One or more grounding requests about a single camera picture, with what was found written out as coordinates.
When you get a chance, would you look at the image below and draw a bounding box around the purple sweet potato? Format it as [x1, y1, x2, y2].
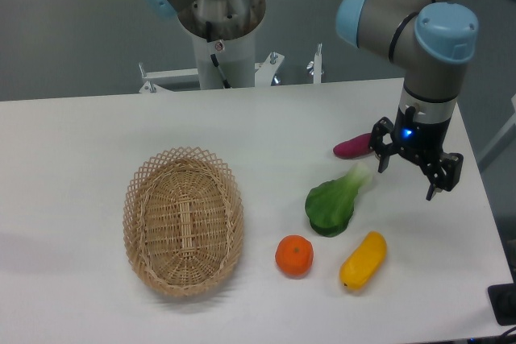
[333, 133, 372, 160]

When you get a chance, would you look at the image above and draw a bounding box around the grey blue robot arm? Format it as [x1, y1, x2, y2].
[146, 0, 479, 194]

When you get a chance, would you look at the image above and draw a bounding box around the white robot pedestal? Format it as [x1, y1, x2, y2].
[177, 0, 267, 90]

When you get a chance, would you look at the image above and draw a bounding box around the black cable on pedestal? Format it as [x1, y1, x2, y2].
[205, 20, 232, 89]

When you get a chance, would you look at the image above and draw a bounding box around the black device at edge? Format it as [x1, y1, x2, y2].
[487, 283, 515, 326]

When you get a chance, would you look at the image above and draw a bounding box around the white frame at right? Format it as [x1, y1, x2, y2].
[477, 95, 516, 172]

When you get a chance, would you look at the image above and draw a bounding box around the yellow mango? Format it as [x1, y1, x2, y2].
[339, 231, 387, 291]

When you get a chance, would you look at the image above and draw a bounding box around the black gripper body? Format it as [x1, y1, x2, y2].
[390, 108, 452, 167]

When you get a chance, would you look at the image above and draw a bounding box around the orange tangerine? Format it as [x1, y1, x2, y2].
[275, 234, 314, 278]

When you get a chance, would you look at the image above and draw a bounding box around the green leafy vegetable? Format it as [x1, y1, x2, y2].
[305, 162, 372, 238]

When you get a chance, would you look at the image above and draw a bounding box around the woven wicker basket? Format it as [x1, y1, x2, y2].
[123, 147, 244, 297]

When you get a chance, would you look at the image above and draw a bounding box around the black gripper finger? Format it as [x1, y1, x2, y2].
[370, 117, 398, 172]
[420, 151, 464, 201]

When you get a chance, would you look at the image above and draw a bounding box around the white metal base frame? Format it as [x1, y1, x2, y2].
[139, 43, 325, 93]

